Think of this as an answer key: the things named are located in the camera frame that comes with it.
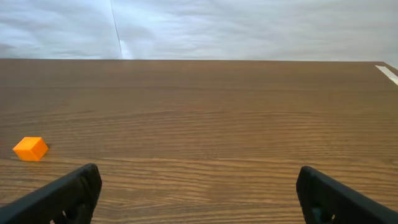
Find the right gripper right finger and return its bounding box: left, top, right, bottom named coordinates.
left=295, top=166, right=398, bottom=224

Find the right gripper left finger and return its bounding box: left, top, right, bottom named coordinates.
left=0, top=163, right=103, bottom=224

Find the orange cube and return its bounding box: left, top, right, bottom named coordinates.
left=12, top=136, right=50, bottom=162

